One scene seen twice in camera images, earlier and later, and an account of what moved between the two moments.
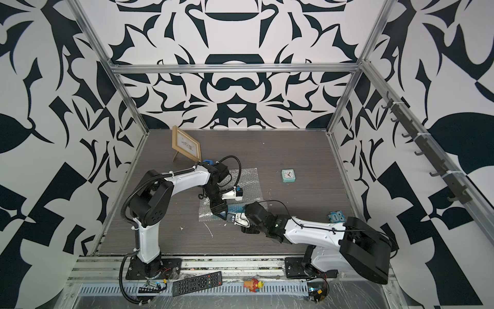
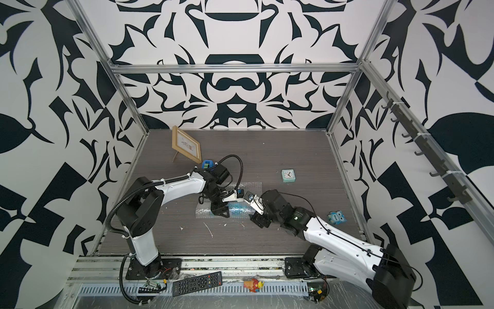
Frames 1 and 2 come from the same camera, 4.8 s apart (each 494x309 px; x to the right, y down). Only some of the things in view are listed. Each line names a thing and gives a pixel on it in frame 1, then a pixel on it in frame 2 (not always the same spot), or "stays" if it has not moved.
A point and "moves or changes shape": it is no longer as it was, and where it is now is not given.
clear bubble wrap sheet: [247, 179] moves or changes shape
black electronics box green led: [316, 290] stays
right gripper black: [247, 230] -> [259, 221]
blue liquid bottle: [235, 208] stays
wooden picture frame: [186, 145] stays
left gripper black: [217, 208] stays
